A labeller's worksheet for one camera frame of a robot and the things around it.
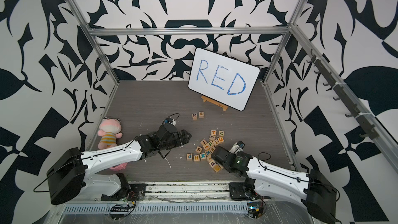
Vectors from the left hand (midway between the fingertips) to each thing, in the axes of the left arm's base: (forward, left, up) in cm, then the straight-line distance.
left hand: (187, 135), depth 82 cm
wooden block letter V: (+4, -19, -8) cm, 22 cm away
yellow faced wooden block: (-15, -15, -8) cm, 22 cm away
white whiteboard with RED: (+31, -23, +9) cm, 40 cm away
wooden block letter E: (+17, -8, -8) cm, 21 cm away
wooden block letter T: (+5, -15, -8) cm, 18 cm away
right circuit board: (-32, -30, -11) cm, 45 cm away
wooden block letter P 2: (-2, -13, -8) cm, 15 cm away
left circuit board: (-32, +30, -11) cm, 45 cm away
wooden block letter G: (-5, -6, -8) cm, 11 cm away
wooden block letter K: (-8, -8, -8) cm, 14 cm away
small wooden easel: (+24, -19, -6) cm, 31 cm away
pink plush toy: (+7, +44, -4) cm, 44 cm away
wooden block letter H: (-9, -5, -9) cm, 13 cm away
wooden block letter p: (-8, -1, -8) cm, 12 cm away
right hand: (-9, -15, -8) cm, 19 cm away
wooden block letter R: (+17, -4, -8) cm, 19 cm away
